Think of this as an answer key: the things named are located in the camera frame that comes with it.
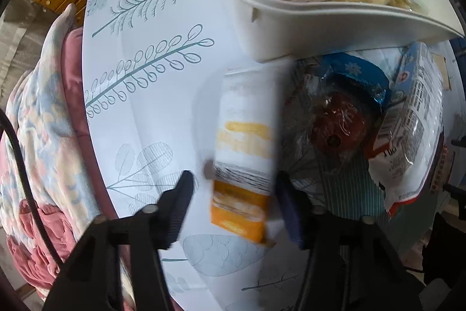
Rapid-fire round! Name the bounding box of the long white cracker package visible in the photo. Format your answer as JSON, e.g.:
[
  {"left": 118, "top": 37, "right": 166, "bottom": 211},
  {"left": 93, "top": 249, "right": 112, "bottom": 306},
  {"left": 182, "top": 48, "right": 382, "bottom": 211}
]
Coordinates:
[{"left": 368, "top": 42, "right": 443, "bottom": 215}]

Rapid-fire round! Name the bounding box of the white orange snack bar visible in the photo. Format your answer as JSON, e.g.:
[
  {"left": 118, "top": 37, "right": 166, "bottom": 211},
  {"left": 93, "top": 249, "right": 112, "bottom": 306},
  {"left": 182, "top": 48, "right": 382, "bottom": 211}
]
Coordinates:
[{"left": 210, "top": 60, "right": 292, "bottom": 243}]

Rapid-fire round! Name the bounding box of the red wrapped candy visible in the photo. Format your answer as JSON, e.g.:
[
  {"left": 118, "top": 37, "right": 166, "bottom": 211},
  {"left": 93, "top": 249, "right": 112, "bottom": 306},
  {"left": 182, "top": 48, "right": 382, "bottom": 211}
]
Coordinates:
[{"left": 283, "top": 57, "right": 372, "bottom": 173}]

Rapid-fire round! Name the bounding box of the blue foil snack packet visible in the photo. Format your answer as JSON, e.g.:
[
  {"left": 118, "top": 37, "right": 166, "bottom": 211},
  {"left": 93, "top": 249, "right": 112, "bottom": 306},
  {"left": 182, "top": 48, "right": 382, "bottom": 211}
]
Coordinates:
[{"left": 319, "top": 53, "right": 391, "bottom": 108}]

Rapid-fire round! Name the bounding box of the pink floral quilt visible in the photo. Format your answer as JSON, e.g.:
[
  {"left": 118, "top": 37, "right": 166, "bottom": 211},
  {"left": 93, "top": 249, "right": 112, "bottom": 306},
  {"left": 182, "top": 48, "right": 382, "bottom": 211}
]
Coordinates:
[{"left": 1, "top": 5, "right": 117, "bottom": 299}]

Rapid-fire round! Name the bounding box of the white leaf print tablecloth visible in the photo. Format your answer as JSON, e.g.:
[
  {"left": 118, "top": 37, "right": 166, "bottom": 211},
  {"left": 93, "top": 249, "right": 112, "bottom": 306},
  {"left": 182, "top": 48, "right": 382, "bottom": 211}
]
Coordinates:
[{"left": 83, "top": 0, "right": 450, "bottom": 310}]

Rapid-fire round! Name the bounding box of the white plastic storage bin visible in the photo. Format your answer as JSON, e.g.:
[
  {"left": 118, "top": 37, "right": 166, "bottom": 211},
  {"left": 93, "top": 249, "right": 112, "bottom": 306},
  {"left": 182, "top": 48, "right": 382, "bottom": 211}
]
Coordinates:
[{"left": 223, "top": 0, "right": 465, "bottom": 61}]

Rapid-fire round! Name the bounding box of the black cable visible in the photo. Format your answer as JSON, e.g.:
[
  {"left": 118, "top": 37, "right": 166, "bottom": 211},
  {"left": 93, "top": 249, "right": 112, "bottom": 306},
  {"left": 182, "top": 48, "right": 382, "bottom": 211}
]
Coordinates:
[{"left": 0, "top": 108, "right": 65, "bottom": 268}]

